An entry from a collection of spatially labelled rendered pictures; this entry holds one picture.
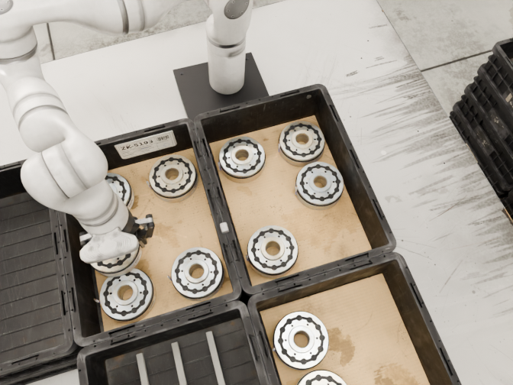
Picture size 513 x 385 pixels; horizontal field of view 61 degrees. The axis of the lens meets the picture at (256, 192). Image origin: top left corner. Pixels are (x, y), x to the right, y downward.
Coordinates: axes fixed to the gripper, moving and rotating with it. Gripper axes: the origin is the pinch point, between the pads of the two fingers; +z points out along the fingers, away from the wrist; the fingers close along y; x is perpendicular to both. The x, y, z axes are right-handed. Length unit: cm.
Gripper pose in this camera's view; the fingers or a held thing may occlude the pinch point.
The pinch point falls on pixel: (128, 243)
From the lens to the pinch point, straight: 90.8
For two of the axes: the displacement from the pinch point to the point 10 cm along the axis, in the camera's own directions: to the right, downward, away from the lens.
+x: 2.8, 8.7, -4.0
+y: -9.6, 2.6, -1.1
